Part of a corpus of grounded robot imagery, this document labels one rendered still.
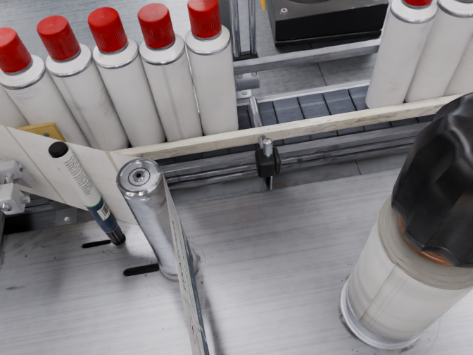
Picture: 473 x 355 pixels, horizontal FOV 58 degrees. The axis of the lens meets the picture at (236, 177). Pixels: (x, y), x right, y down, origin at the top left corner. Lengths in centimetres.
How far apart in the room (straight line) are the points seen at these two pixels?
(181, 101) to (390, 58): 26
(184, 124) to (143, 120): 5
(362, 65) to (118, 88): 44
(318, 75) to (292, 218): 31
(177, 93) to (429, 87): 33
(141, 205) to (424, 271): 22
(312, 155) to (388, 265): 31
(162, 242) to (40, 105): 22
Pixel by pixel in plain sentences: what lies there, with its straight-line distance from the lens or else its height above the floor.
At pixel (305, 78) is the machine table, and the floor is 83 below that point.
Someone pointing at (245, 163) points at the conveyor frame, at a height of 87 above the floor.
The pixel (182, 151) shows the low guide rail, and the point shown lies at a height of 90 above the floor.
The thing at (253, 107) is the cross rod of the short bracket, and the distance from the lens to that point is 60.
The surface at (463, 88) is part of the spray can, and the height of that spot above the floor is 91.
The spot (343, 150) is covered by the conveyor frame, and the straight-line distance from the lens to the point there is 63.
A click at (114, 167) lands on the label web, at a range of 41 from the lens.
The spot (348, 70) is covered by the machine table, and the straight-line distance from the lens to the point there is 78.
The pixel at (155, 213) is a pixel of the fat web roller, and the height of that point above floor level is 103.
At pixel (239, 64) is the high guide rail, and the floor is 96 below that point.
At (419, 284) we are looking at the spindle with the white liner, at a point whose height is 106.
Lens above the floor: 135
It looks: 56 degrees down
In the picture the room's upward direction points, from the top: 6 degrees counter-clockwise
